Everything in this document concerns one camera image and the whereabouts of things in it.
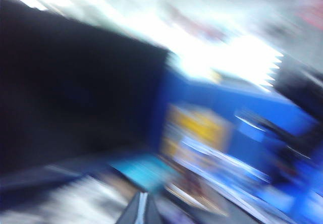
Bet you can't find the yellow paper bag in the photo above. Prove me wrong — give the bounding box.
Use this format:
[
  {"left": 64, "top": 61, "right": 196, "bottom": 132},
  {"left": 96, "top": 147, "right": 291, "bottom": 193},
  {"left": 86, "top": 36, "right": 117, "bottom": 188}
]
[{"left": 161, "top": 102, "right": 233, "bottom": 164}]

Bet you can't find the teal paper package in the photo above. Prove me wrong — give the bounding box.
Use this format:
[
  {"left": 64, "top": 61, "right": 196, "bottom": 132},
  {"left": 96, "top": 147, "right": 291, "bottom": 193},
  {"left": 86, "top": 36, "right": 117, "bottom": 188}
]
[{"left": 111, "top": 155, "right": 182, "bottom": 192}]

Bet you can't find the black computer monitor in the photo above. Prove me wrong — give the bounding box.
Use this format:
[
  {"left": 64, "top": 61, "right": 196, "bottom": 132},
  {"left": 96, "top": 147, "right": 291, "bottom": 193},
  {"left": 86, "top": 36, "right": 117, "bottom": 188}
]
[{"left": 0, "top": 0, "right": 177, "bottom": 174}]

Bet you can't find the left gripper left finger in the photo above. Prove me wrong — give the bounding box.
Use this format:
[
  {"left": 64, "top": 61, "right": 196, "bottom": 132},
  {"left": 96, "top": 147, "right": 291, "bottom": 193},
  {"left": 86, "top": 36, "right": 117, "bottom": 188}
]
[{"left": 117, "top": 192, "right": 143, "bottom": 224}]

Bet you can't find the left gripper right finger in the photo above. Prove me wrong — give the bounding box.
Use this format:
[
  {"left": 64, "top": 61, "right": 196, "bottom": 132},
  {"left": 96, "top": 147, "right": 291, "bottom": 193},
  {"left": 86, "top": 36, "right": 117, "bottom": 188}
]
[{"left": 142, "top": 192, "right": 165, "bottom": 224}]

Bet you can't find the blue office partition panel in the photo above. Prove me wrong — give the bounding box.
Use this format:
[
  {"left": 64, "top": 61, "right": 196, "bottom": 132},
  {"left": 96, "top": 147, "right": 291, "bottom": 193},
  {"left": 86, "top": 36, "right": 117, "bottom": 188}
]
[{"left": 156, "top": 70, "right": 323, "bottom": 224}]

